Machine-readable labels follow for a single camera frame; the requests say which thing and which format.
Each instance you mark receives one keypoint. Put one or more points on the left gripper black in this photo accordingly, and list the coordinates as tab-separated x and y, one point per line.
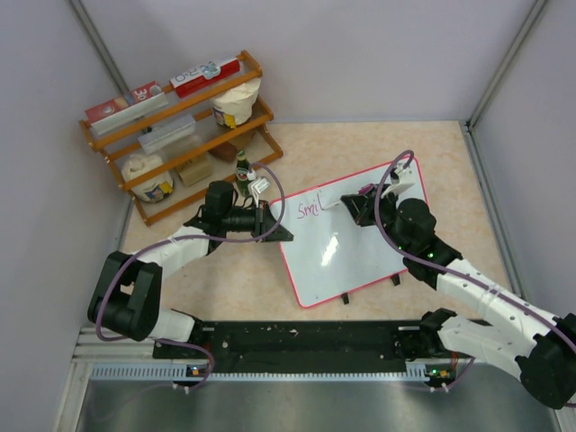
264	219

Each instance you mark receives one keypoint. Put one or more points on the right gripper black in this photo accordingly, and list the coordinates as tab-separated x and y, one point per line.
362	207

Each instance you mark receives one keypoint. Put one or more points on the marker pen with magenta cap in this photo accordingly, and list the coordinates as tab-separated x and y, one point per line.
348	197

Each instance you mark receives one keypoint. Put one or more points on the whiteboard with pink frame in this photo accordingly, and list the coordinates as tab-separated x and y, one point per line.
330	255

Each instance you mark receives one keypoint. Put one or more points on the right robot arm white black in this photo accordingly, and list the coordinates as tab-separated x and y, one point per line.
532	345

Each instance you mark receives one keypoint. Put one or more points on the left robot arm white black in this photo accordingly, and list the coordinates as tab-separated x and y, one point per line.
126	299

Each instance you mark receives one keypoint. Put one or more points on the whiteboard stand foot right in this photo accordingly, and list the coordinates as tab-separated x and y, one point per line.
395	279

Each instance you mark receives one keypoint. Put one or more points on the green glass bottle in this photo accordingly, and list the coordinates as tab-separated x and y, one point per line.
241	173

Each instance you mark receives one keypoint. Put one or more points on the brown cardboard packet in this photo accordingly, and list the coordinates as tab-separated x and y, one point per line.
194	170

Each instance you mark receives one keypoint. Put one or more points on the white paper bag upper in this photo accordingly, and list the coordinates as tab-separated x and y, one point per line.
234	107

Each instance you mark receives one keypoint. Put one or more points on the orange wooden shelf rack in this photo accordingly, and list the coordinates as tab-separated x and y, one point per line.
116	146

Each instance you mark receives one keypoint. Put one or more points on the clear plastic box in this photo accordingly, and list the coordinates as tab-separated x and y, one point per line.
167	134

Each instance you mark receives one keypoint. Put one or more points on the red white long box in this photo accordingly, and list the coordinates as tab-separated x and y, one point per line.
207	74

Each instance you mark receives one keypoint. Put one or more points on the red silver foil box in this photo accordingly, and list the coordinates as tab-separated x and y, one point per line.
115	113

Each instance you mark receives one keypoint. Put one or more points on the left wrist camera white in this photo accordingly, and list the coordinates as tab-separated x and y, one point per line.
256	184

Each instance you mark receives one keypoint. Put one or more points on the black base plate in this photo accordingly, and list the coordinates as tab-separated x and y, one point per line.
314	347

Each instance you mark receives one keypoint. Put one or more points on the grey cable duct rail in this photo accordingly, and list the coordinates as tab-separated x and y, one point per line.
415	373

